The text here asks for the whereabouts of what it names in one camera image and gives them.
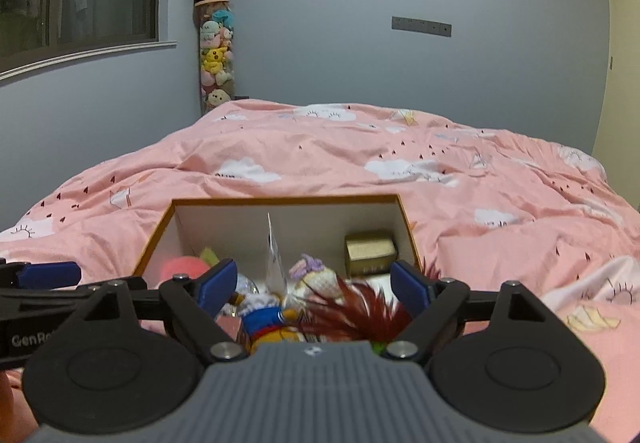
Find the clear tube of plush toys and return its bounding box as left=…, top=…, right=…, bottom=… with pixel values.
left=194, top=0, right=236, bottom=117

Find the red feather toy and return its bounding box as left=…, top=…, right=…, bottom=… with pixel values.
left=299, top=279, right=415, bottom=345

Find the gold small box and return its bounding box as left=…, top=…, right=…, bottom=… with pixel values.
left=344, top=229, right=399, bottom=277

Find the pink fabric pouch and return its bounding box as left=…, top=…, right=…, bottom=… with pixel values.
left=217, top=315, right=244, bottom=340

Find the shiny silver packet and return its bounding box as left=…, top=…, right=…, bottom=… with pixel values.
left=264, top=212, right=292, bottom=295

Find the white door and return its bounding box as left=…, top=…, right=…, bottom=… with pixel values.
left=592, top=0, right=640, bottom=165

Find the orange cardboard box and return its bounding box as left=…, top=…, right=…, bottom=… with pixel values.
left=131, top=193, right=427, bottom=296

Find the crochet ice cream doll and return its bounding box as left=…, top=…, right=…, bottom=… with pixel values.
left=288, top=253, right=347, bottom=302

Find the grey wall outlet strip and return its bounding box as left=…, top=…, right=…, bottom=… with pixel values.
left=391, top=16, right=453, bottom=38

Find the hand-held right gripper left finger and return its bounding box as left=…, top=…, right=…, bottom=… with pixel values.
left=75, top=259, right=250, bottom=365

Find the clear plastic ball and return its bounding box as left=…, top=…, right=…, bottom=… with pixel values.
left=233, top=273, right=262, bottom=306

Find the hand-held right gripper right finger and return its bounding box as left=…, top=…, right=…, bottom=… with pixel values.
left=386, top=261, right=551, bottom=365

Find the blue yellow knit doll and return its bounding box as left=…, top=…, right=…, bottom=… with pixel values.
left=239, top=292, right=303, bottom=355

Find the pink printed blanket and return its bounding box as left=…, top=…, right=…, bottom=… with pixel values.
left=0, top=100, right=640, bottom=443

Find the person's left hand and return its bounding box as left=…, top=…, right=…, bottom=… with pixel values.
left=0, top=369, right=37, bottom=443

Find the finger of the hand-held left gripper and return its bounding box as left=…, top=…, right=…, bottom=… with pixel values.
left=0, top=261, right=82, bottom=290
left=0, top=290, right=97, bottom=325

